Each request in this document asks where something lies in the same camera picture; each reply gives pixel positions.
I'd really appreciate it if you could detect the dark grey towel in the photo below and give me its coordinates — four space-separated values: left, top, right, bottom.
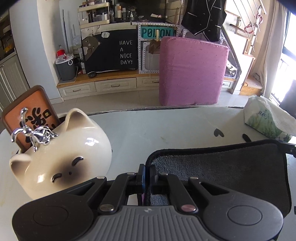
145 140 295 216

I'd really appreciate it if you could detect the white ceramic cat pot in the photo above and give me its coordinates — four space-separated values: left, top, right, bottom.
10 108 112 199

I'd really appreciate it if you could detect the silver metal figurine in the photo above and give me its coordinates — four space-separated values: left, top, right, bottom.
11 108 58 152

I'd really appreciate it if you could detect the cream drawer tv bench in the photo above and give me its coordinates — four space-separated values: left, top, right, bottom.
57 69 234 100

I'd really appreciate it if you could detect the pink upholstered chair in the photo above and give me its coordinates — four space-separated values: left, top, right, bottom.
159 37 229 106

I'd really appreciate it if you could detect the brown orange sign plaque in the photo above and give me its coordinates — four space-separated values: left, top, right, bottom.
1 85 61 152

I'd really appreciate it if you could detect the green tissue box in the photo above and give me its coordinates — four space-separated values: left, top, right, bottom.
243 95 295 142

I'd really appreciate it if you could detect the grey trash bin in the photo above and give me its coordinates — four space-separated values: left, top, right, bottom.
55 54 77 81

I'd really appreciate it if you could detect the wooden drying rack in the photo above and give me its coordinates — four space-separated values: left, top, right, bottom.
223 1 267 95

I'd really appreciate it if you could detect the teal poison sign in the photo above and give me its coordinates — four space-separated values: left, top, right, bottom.
140 26 176 39

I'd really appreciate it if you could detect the black hanging jacket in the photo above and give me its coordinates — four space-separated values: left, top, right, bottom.
182 0 227 42

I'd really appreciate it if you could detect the wooden shelf with bottles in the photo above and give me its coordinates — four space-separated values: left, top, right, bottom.
77 1 110 29

